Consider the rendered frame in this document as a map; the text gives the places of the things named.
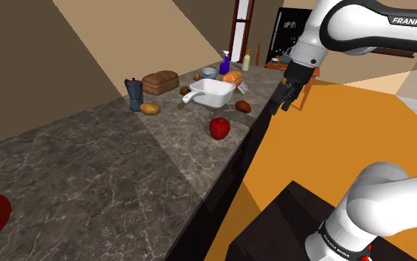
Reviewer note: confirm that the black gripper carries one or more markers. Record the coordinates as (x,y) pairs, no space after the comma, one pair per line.
(297,76)

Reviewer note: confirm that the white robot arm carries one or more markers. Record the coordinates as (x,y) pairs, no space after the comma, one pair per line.
(359,32)

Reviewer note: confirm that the orange wooden table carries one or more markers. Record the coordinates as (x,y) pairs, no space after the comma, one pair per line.
(308,86)

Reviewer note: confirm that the reddish brown potato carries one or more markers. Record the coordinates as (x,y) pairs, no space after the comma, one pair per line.
(243,106)

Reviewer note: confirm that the small white card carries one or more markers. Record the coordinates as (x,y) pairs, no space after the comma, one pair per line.
(243,88)

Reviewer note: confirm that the cream bottle with orange cap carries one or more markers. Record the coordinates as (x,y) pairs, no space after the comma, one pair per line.
(246,61)

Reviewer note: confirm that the orange bread loaf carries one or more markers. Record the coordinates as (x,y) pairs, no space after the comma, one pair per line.
(232,78)

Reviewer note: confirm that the black refrigerator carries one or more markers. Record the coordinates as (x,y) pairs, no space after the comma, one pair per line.
(284,32)

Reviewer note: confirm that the blue spray bottle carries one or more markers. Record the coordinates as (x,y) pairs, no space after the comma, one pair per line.
(224,65)

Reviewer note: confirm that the red apple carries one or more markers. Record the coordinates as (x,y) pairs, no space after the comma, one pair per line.
(219,128)

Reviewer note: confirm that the grey bowl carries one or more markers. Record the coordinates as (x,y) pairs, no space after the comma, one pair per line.
(209,73)

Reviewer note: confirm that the red-framed window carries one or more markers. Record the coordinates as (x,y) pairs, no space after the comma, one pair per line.
(242,29)

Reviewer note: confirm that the small brown egg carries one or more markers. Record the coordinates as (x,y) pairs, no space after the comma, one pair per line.
(197,76)

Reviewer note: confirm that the small dark brown potato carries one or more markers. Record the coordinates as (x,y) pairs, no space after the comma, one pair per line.
(184,90)

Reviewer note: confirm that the dark robot stand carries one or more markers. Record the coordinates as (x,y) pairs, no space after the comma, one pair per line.
(284,224)

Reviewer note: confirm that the dark brown bread loaf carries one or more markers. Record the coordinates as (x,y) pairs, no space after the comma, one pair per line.
(160,82)

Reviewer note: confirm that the yellow potato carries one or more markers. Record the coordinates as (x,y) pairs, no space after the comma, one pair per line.
(150,108)

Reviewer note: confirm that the blue moka pot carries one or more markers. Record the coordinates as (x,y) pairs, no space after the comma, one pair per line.
(134,94)

